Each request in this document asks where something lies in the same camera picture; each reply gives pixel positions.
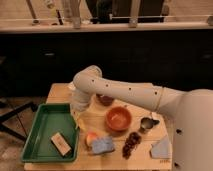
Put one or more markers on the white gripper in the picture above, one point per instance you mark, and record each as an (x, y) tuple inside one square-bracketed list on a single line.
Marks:
[(77, 107)]

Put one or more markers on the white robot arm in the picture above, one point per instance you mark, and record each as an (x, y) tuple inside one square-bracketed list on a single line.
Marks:
[(191, 111)]

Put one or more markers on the green plastic tray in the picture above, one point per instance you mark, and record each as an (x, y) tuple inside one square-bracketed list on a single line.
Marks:
[(51, 119)]

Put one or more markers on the white paper cup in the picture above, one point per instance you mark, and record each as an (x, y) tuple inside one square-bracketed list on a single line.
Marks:
[(71, 86)]

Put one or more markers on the dark purple bowl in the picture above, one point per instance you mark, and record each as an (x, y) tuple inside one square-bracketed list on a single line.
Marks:
[(104, 100)]

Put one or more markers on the peach fruit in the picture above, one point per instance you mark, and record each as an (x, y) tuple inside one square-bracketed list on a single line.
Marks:
[(90, 137)]

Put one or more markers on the orange bowl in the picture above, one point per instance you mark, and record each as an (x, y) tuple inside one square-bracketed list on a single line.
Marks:
[(118, 118)]

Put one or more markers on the wooden block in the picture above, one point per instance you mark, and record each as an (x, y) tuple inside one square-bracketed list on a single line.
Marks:
[(60, 143)]

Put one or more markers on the blue sponge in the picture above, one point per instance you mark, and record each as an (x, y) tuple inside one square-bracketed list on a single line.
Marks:
[(102, 145)]

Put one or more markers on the brown grape bunch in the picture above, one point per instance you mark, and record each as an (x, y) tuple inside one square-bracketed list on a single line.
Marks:
[(131, 142)]

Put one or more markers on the blue cloth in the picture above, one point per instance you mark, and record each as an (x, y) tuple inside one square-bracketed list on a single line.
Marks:
[(161, 149)]

